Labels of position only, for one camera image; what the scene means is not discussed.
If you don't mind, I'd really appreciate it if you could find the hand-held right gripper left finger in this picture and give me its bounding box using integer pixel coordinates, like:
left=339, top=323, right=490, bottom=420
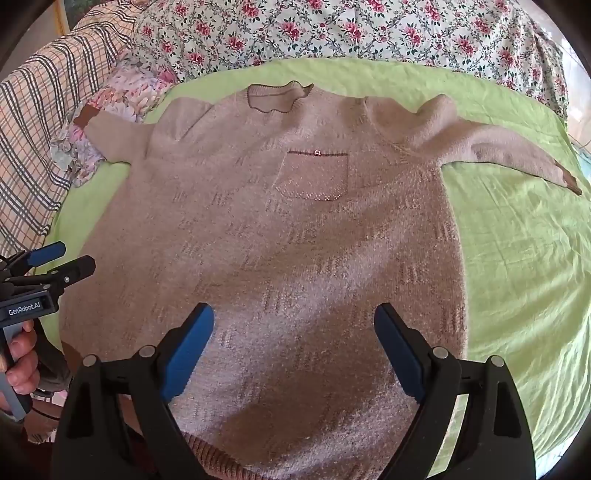
left=51, top=302, right=215, bottom=480

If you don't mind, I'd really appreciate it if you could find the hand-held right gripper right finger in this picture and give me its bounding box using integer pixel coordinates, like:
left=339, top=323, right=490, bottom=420
left=374, top=302, right=536, bottom=480

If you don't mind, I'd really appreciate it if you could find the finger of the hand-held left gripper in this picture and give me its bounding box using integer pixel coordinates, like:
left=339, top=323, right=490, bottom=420
left=0, top=241, right=66, bottom=278
left=14, top=255, right=97, bottom=297

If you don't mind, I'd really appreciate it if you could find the beige knit sweater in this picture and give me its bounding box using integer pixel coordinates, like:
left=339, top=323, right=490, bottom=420
left=58, top=80, right=583, bottom=480

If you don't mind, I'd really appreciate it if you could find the person's left hand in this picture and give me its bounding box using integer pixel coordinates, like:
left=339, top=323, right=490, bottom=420
left=0, top=320, right=38, bottom=412

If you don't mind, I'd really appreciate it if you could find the plaid blanket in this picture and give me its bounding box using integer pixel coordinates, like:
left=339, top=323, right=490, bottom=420
left=0, top=4, right=144, bottom=278

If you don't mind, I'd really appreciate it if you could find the light green bed sheet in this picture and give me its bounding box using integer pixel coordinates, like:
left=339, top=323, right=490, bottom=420
left=44, top=58, right=591, bottom=476

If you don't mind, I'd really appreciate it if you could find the pastel floral pillow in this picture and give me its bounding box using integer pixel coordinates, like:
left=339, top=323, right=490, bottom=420
left=48, top=60, right=178, bottom=188

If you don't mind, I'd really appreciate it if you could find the gold framed picture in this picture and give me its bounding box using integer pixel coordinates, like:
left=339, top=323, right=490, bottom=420
left=54, top=0, right=100, bottom=35

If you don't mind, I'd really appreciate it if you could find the floral quilt with pink roses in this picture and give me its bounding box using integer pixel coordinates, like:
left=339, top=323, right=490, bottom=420
left=131, top=0, right=568, bottom=118

